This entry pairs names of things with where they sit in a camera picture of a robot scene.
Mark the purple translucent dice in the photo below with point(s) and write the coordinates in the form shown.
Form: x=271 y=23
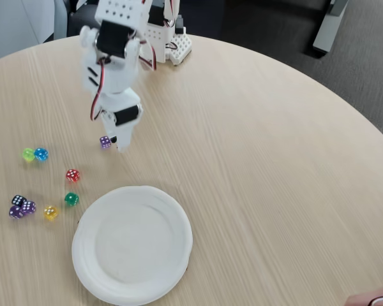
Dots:
x=29 y=207
x=104 y=142
x=15 y=212

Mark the red translucent dice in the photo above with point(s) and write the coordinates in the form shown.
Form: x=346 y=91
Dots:
x=72 y=175

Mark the blue translucent dice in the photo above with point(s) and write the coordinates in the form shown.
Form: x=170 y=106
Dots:
x=41 y=154

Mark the dark green translucent dice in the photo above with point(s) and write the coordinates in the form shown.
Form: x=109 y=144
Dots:
x=71 y=199

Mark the lime green translucent dice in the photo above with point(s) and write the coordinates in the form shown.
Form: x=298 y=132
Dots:
x=28 y=155

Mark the yellow translucent dice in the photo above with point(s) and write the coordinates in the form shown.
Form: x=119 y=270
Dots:
x=50 y=213

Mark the white paper plate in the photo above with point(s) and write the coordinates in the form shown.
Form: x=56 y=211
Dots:
x=131 y=245

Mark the black dice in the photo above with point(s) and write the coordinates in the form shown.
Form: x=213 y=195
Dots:
x=18 y=199

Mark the person's hand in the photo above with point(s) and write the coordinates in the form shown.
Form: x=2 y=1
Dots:
x=360 y=299

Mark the dark grey chair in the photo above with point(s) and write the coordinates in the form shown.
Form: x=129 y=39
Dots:
x=83 y=22

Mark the grey desk leg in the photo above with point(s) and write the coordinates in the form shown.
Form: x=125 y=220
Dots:
x=328 y=28

